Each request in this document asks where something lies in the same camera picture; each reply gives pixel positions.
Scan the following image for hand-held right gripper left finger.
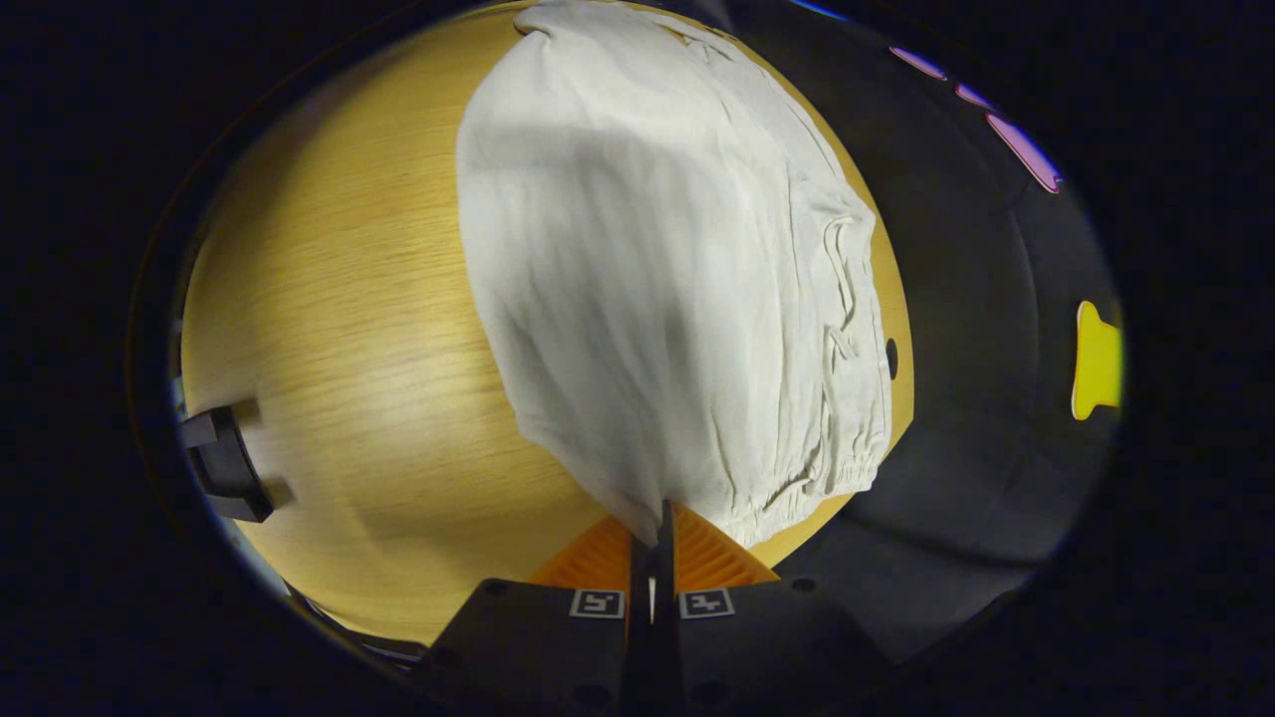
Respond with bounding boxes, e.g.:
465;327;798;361
411;515;656;717

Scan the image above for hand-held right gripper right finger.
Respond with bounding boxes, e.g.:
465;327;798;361
653;500;894;717

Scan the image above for white jeans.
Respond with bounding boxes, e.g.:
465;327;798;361
455;0;894;551

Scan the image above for black backdrop cloth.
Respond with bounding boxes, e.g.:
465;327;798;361
697;0;1127;666

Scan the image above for black table edge bracket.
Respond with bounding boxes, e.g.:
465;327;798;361
179;401;277;525

